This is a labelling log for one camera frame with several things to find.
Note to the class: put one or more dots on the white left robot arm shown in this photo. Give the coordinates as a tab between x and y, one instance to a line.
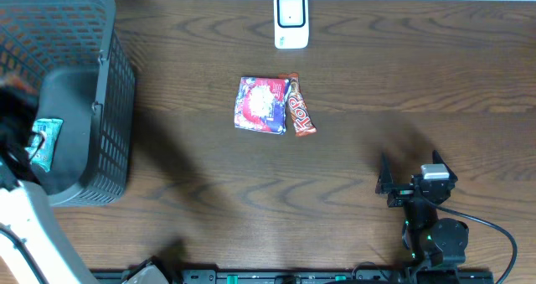
33	245

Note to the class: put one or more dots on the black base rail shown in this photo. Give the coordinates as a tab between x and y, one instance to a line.
365	275

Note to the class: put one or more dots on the red white snack bag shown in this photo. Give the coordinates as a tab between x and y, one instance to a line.
260	105

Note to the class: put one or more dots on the white barcode scanner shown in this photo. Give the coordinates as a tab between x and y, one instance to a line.
291	24

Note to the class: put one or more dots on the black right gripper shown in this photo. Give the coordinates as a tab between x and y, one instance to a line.
407	192

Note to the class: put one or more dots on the teal snack packet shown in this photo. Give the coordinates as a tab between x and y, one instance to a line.
45	134

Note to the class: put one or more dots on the small red white packet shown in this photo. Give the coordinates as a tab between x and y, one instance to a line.
17	83

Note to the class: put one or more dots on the orange chocolate bar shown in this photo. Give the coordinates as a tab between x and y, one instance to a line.
298	108

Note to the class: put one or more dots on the grey plastic mesh basket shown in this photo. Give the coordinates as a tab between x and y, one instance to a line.
68	50

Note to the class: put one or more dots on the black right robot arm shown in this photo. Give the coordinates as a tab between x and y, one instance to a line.
435	243

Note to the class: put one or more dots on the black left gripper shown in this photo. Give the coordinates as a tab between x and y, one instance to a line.
11	119

